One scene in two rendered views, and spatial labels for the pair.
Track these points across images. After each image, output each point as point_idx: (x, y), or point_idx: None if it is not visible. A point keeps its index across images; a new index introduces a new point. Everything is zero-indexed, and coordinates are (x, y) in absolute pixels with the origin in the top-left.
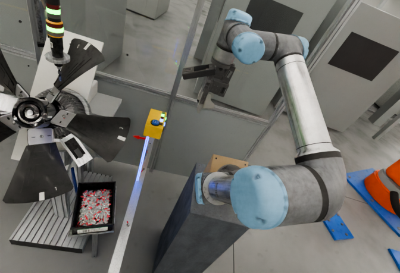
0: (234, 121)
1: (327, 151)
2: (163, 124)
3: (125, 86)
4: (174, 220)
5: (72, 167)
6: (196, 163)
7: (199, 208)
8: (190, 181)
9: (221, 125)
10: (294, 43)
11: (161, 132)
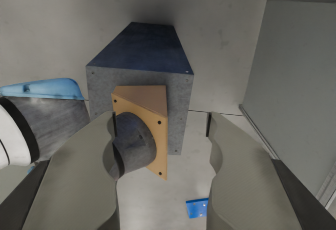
0: (331, 150)
1: None
2: None
3: None
4: (146, 41)
5: None
6: (191, 75)
7: (97, 81)
8: (169, 62)
9: (326, 123)
10: None
11: None
